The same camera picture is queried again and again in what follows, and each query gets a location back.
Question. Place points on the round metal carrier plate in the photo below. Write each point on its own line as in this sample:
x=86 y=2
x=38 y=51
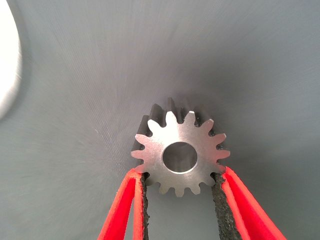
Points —
x=8 y=62

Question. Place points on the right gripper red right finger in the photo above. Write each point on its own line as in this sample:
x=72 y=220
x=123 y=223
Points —
x=250 y=220

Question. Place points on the steel planetary gear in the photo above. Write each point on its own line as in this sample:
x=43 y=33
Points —
x=155 y=155

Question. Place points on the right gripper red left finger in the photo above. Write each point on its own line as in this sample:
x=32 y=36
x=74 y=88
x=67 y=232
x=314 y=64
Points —
x=117 y=215

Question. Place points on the dark grey table cloth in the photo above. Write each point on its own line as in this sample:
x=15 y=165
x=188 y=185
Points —
x=100 y=62

